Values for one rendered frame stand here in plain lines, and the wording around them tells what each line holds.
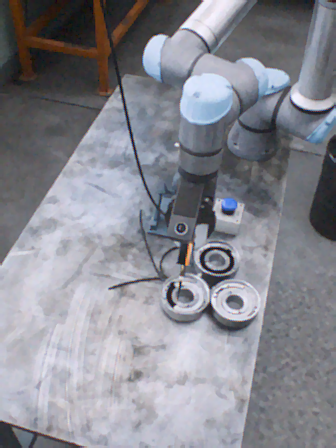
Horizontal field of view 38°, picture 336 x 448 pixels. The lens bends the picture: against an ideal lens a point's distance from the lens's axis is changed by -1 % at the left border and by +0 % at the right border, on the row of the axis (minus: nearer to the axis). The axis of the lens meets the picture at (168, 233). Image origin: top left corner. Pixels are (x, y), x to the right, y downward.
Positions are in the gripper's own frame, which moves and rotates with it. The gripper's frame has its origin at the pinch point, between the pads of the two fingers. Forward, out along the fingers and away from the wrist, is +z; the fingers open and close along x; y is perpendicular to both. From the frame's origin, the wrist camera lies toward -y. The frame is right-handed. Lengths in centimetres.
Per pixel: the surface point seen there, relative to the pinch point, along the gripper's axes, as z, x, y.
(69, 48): 68, 103, 189
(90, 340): 15.1, 15.6, -17.1
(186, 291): 13.2, -1.2, -1.5
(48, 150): 95, 95, 127
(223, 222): 11.3, -6.0, 19.3
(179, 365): 15.1, -3.3, -18.1
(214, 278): 12.2, -6.6, 2.8
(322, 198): 74, -47, 106
